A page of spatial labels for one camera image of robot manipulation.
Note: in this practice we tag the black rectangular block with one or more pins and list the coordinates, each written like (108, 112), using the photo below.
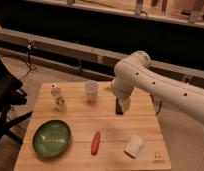
(118, 108)

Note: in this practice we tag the white plastic cup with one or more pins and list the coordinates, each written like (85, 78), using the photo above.
(91, 90)

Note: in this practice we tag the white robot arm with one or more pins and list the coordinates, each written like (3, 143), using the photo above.
(133, 71)

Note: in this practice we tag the black office chair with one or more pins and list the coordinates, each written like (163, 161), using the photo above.
(10, 95)

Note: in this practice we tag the white sponge block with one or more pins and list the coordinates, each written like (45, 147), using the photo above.
(134, 145)

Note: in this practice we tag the orange carrot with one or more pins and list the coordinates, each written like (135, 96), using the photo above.
(95, 143)

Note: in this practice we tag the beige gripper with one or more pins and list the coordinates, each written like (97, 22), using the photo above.
(125, 104)

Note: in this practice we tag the green round plate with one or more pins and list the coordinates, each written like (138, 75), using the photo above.
(51, 139)

